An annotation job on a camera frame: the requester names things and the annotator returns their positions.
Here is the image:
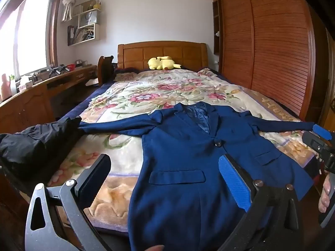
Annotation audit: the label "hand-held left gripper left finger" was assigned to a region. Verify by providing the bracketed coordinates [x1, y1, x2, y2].
[25, 154, 112, 251]

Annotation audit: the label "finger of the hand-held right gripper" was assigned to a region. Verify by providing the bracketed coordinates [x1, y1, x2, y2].
[302, 131, 327, 159]
[313, 124, 335, 143]

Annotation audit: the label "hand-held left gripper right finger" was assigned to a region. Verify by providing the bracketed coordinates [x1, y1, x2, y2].
[218, 154, 299, 251]

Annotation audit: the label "blue suit jacket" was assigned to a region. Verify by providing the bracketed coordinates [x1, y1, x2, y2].
[78, 102, 316, 251]

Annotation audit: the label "person's right hand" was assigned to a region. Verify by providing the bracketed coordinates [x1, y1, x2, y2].
[318, 175, 331, 213]

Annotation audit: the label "black jacket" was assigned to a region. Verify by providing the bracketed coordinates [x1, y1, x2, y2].
[0, 117, 83, 181]

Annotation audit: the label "wooden desk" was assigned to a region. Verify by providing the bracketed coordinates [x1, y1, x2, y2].
[0, 65, 97, 136]

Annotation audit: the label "floral blanket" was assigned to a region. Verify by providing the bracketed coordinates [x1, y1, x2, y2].
[54, 69, 317, 234]

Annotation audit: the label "wooden chair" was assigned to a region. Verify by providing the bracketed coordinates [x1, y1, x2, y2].
[97, 55, 115, 87]

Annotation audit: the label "dark patterned pillow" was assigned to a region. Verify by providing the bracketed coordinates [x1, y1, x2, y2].
[114, 68, 142, 82]

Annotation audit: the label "black tools on desk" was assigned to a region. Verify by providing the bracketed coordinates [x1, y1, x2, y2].
[48, 65, 71, 77]

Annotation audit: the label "tissue box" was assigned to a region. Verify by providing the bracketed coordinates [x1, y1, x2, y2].
[17, 76, 33, 92]

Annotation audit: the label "pink bottle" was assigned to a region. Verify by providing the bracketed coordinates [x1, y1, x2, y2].
[1, 73, 12, 101]

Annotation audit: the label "yellow plush toy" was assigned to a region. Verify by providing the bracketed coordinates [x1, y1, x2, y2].
[148, 56, 182, 71]

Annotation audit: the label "wooden bed headboard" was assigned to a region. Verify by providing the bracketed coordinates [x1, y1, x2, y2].
[117, 41, 209, 71]

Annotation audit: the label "window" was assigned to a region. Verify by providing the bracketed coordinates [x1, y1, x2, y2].
[0, 0, 58, 84]

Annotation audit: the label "tied white curtain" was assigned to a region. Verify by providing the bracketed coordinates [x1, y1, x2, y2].
[62, 0, 84, 21]

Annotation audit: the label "white box wall shelf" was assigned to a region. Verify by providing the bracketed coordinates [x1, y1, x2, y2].
[67, 23, 102, 46]

